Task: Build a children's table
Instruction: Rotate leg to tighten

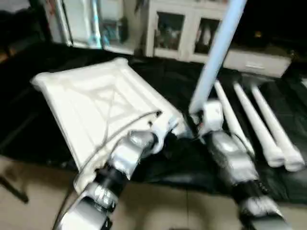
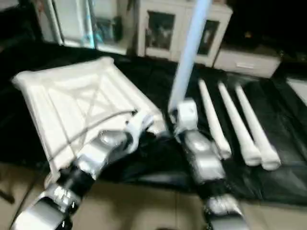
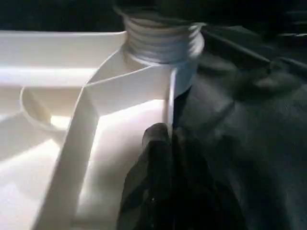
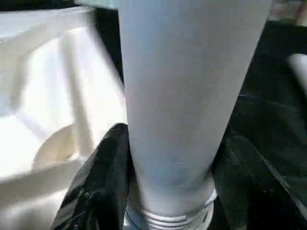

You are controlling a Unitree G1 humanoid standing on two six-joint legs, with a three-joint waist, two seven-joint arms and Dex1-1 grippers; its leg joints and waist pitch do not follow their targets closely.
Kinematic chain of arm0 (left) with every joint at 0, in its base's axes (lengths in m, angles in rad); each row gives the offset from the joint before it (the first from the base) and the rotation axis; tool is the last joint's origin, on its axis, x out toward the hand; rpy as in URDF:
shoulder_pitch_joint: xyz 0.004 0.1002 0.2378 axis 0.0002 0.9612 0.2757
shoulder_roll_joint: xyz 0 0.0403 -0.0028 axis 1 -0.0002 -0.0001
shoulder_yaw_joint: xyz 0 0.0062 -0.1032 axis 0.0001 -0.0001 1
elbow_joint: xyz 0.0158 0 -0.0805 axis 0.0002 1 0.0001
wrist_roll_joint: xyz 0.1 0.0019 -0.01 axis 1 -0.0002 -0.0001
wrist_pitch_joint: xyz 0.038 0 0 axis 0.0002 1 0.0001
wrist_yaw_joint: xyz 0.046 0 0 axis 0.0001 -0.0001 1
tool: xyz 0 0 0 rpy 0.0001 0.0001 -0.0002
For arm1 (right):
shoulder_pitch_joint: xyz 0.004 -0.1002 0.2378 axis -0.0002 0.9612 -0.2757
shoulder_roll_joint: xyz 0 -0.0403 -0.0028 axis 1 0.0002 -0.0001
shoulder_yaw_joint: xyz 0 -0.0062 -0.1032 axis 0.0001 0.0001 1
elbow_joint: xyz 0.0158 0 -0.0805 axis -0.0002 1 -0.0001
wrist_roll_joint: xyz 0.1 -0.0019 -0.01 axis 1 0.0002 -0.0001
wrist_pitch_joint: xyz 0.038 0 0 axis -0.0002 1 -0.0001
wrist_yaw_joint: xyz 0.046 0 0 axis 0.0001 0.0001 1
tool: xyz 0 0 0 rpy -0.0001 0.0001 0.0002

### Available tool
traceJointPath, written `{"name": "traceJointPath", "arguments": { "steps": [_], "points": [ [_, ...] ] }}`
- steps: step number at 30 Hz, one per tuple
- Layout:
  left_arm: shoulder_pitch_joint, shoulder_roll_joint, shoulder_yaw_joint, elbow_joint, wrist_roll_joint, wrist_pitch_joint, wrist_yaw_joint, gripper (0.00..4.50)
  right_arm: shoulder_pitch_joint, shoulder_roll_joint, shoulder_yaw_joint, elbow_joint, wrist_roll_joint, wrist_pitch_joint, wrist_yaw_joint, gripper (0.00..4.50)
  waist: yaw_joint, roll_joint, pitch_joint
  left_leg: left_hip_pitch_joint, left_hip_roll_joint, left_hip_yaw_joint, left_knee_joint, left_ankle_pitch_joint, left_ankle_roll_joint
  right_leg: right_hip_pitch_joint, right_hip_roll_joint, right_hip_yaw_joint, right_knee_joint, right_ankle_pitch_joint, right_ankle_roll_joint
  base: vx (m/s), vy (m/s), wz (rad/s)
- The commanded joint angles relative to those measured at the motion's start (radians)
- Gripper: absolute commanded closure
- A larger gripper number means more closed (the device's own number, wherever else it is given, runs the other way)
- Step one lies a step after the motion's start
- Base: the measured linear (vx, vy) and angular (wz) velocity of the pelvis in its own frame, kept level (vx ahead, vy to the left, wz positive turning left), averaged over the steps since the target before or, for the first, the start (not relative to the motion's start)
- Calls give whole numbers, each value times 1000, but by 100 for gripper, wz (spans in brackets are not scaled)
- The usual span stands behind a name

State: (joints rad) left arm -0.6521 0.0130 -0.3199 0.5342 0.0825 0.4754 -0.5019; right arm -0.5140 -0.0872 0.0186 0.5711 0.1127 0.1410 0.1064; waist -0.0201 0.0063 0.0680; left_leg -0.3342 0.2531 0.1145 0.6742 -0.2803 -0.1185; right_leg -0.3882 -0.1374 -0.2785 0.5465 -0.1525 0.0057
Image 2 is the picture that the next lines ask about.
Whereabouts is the white plastic table leg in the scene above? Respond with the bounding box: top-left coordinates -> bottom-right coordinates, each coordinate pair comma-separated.
218,81 -> 262,167
198,79 -> 232,161
167,0 -> 212,114
235,84 -> 282,172

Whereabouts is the white plastic table top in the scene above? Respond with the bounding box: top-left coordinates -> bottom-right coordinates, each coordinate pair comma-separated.
12,57 -> 166,173

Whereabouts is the white glass-door cabinet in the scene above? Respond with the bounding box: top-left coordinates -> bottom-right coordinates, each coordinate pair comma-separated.
136,0 -> 234,68

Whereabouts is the teal storage box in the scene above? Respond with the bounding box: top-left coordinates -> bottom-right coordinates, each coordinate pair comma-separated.
94,17 -> 121,44

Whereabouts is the white drawer unit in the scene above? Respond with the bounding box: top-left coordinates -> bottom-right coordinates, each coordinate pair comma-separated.
214,46 -> 282,78

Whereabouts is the black work mat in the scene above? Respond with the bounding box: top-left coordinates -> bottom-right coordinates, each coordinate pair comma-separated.
0,41 -> 307,207

